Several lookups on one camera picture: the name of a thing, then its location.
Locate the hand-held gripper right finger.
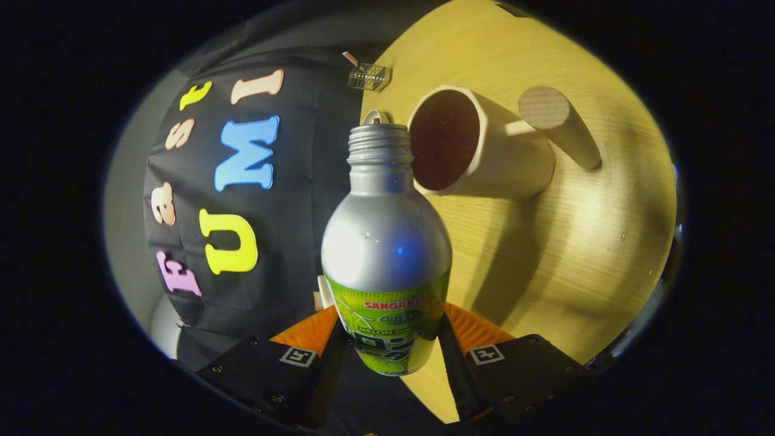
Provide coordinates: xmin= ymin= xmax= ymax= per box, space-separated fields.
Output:
xmin=437 ymin=303 xmax=595 ymax=426

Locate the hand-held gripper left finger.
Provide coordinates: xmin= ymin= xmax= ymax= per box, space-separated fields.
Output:
xmin=197 ymin=305 xmax=351 ymax=428

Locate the silver juice bottle green label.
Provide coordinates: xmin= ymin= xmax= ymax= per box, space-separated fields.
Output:
xmin=320 ymin=124 xmax=453 ymax=377

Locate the cream cup with wooden handle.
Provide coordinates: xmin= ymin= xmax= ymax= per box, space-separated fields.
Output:
xmin=407 ymin=85 xmax=602 ymax=201

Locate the wooden table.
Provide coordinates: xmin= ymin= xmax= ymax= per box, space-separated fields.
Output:
xmin=360 ymin=0 xmax=678 ymax=424

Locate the black backdrop cloth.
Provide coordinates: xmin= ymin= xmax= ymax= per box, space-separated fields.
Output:
xmin=143 ymin=0 xmax=452 ymax=435

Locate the wire mesh holder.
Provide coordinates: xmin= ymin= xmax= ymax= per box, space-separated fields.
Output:
xmin=348 ymin=62 xmax=392 ymax=92

